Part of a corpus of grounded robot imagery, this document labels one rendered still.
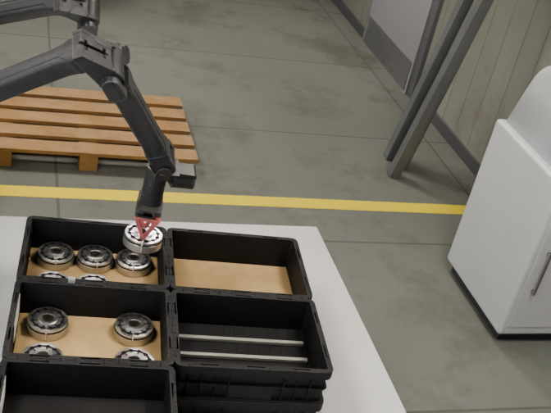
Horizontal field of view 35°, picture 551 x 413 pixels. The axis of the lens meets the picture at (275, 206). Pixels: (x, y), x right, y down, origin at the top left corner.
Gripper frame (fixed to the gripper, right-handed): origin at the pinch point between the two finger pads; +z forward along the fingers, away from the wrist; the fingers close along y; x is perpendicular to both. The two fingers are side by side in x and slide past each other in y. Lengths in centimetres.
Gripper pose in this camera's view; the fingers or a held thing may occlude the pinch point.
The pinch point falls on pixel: (143, 230)
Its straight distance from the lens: 234.2
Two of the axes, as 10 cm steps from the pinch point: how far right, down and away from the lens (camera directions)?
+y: -0.7, -5.0, 8.6
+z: -2.6, 8.4, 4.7
